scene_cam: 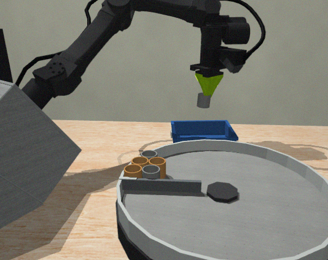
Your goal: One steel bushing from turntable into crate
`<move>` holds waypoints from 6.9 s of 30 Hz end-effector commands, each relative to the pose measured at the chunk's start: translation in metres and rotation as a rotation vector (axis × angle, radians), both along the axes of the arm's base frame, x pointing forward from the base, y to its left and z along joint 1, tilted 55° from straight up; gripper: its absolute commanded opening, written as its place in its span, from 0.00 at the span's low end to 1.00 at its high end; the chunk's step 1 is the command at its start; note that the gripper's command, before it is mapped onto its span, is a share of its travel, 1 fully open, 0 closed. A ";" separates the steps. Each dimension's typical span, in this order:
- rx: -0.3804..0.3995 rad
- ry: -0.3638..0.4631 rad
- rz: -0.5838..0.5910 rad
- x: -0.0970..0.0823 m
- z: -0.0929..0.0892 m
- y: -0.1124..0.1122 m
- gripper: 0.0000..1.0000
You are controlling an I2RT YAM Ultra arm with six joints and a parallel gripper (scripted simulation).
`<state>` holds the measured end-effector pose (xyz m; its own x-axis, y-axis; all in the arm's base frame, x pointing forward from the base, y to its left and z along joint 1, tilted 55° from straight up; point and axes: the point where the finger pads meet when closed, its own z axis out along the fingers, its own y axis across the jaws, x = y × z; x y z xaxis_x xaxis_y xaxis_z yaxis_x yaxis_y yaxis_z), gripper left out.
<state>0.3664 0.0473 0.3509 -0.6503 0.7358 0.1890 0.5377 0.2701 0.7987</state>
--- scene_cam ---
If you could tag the bronze bushing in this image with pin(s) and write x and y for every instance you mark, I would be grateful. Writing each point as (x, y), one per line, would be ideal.
(133, 170)
(156, 161)
(140, 160)

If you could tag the blue tray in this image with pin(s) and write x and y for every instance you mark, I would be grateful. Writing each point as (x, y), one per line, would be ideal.
(202, 129)

